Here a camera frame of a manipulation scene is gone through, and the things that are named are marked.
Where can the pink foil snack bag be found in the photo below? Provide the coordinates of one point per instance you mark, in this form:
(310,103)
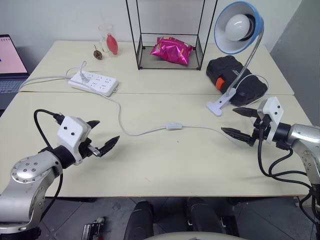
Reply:
(170,51)

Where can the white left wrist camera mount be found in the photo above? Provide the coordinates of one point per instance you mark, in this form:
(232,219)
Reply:
(71,130)

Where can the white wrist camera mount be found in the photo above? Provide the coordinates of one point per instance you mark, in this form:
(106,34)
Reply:
(71,130)
(273,107)

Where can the grey laptop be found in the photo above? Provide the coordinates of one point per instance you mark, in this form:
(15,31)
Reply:
(10,60)

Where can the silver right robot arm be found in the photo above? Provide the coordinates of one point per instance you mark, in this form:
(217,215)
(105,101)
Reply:
(300,135)

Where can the clear drinking glass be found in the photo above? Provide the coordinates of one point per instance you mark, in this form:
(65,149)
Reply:
(103,32)

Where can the blue clip desk lamp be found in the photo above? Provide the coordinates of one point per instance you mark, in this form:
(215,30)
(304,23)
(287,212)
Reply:
(258,23)

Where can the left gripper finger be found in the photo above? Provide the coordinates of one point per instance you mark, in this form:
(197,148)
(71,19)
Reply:
(94,123)
(109,146)

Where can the white power strip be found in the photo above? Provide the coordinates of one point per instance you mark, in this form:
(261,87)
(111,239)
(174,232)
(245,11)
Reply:
(100,83)

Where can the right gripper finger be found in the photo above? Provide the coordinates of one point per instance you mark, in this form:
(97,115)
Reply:
(237,135)
(246,112)

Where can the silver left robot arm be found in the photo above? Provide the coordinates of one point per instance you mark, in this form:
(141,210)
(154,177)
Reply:
(25,172)

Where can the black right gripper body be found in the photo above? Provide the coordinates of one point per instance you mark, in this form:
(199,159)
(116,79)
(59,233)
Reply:
(260,126)

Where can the white light bulb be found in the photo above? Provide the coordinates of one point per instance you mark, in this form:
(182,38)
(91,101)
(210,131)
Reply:
(237,27)

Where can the dark rounded shape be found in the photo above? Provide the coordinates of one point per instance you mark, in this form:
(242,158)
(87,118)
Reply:
(203,215)
(140,220)

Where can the beige rounded panel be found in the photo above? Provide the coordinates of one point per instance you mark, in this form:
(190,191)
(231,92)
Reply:
(190,236)

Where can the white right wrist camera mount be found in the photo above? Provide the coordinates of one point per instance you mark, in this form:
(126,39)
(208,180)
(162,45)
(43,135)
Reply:
(273,107)

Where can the black tool case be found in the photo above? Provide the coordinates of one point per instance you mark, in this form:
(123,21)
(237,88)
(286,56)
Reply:
(225,67)

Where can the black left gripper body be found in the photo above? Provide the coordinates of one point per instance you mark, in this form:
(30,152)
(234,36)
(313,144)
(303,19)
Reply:
(86,150)

